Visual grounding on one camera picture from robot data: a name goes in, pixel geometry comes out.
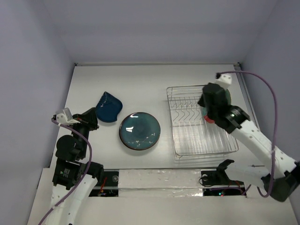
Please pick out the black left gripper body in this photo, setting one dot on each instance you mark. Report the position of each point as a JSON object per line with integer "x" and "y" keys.
{"x": 79, "y": 126}

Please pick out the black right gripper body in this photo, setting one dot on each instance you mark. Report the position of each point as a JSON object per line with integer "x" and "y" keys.
{"x": 211, "y": 96}

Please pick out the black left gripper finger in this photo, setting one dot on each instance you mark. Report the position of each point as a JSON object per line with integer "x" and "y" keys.
{"x": 89, "y": 116}
{"x": 87, "y": 127}

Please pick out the dark blue teardrop plate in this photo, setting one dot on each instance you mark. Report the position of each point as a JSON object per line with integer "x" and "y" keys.
{"x": 108, "y": 108}

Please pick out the red and teal glazed plate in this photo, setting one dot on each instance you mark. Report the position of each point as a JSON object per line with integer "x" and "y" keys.
{"x": 205, "y": 116}

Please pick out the dark teal floral plate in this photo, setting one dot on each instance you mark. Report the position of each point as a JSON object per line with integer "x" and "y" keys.
{"x": 139, "y": 131}

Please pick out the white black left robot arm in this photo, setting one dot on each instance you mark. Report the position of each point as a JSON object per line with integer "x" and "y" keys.
{"x": 75, "y": 174}

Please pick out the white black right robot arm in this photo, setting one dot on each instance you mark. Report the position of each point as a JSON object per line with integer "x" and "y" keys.
{"x": 280, "y": 174}

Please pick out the green plate with white rim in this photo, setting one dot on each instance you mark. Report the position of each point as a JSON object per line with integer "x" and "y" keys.
{"x": 228, "y": 96}

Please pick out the silver foil covered bar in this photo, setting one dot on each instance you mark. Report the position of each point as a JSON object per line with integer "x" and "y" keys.
{"x": 160, "y": 183}

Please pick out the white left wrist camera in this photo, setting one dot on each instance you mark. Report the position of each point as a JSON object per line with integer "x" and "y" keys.
{"x": 64, "y": 117}

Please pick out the chrome wire dish rack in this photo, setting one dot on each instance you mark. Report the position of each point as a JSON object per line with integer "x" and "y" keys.
{"x": 193, "y": 135}

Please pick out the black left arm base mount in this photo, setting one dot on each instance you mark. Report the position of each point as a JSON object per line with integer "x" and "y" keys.
{"x": 108, "y": 187}

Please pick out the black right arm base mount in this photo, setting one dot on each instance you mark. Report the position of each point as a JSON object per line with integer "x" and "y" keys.
{"x": 212, "y": 178}

